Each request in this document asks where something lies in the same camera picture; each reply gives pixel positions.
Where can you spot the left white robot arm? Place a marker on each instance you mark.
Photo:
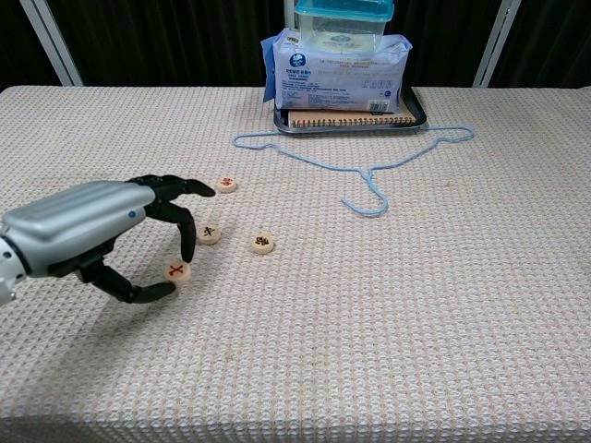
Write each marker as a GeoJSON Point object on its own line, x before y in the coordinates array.
{"type": "Point", "coordinates": [9, 267]}

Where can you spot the aluminium frame post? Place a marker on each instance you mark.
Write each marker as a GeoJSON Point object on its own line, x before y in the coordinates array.
{"type": "Point", "coordinates": [495, 44]}
{"type": "Point", "coordinates": [51, 44]}
{"type": "Point", "coordinates": [290, 14]}

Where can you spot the teal clear plastic container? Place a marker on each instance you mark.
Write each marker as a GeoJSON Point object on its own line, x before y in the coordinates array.
{"type": "Point", "coordinates": [341, 14]}

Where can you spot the wooden chess piece black character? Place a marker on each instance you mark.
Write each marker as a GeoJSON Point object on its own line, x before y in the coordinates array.
{"type": "Point", "coordinates": [263, 243]}
{"type": "Point", "coordinates": [209, 234]}

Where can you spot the wooden chess piece red cross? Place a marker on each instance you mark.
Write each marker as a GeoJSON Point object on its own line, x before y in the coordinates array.
{"type": "Point", "coordinates": [177, 272]}

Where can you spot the brown spiral notebook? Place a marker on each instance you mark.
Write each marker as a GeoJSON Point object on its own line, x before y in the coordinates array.
{"type": "Point", "coordinates": [332, 116]}

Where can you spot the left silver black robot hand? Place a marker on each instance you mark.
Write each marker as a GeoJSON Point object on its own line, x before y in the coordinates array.
{"type": "Point", "coordinates": [78, 217]}

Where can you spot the white blue wet wipes pack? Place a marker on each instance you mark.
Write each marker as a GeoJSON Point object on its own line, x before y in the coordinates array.
{"type": "Point", "coordinates": [323, 78]}

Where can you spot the metal tray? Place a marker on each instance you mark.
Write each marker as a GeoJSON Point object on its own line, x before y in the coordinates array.
{"type": "Point", "coordinates": [419, 115]}

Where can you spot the black pleated curtain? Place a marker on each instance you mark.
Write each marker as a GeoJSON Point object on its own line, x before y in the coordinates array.
{"type": "Point", "coordinates": [175, 41]}
{"type": "Point", "coordinates": [443, 41]}
{"type": "Point", "coordinates": [18, 41]}
{"type": "Point", "coordinates": [554, 41]}

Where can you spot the beige woven tablecloth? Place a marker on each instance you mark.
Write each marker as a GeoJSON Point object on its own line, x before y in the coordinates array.
{"type": "Point", "coordinates": [369, 300]}

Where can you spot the wooden chess piece red character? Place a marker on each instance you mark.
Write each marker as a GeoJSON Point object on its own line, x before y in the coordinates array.
{"type": "Point", "coordinates": [226, 184]}

